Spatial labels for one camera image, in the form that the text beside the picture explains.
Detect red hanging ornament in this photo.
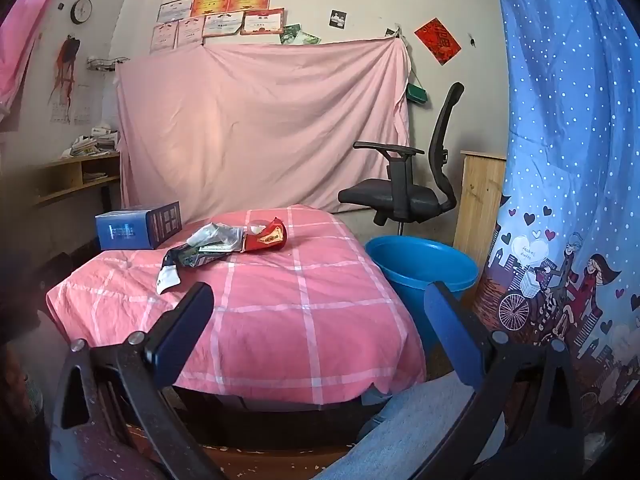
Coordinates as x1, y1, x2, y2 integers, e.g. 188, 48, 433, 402
50, 35, 81, 103

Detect group of wall certificates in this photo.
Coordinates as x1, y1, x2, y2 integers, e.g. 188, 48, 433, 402
150, 0, 319, 53

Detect wooden cabinet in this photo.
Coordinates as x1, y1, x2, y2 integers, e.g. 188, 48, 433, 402
452, 151, 508, 271

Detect black white wrapper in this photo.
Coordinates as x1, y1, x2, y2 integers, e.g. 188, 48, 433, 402
156, 244, 222, 296

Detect pink checked tablecloth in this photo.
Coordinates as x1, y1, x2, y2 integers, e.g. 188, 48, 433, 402
46, 204, 427, 406

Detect stack of newspapers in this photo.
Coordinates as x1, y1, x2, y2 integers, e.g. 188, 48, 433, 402
62, 127, 121, 157

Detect red paper wall decoration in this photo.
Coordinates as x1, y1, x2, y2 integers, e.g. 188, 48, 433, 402
414, 17, 462, 67

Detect blue plastic basin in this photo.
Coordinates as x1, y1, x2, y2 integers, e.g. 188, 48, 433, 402
365, 236, 479, 356

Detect blue cardboard box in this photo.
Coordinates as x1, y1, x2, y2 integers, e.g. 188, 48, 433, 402
95, 201, 183, 252

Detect silver wrapper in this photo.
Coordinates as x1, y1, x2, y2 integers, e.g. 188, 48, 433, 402
187, 222, 246, 253

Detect pink curtain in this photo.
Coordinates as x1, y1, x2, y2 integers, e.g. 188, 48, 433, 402
0, 0, 73, 126

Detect black office chair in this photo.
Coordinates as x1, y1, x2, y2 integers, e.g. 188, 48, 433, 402
338, 82, 466, 236

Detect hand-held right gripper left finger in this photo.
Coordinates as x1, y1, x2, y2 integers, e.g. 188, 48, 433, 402
48, 281, 227, 480

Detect green wall pictures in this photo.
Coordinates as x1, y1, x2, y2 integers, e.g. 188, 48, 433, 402
280, 23, 322, 46

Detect pink hanging sheet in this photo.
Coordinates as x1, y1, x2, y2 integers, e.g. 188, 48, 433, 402
115, 37, 413, 216

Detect wooden wall desk shelf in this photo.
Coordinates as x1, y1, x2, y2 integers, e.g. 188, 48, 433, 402
30, 152, 122, 208

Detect wire wall rack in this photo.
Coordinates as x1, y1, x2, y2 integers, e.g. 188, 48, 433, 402
86, 55, 128, 72

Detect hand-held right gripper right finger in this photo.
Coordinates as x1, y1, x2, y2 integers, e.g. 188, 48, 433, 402
423, 280, 586, 480

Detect blue dotted printed curtain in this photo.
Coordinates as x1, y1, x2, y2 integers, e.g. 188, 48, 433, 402
472, 0, 640, 441

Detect red snack packet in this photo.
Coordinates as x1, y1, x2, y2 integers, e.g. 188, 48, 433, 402
242, 216, 288, 253

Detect person's leg in jeans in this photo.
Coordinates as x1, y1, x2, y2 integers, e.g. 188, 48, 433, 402
315, 375, 481, 480

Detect wall calendar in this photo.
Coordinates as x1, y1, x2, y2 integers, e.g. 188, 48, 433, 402
49, 84, 96, 126

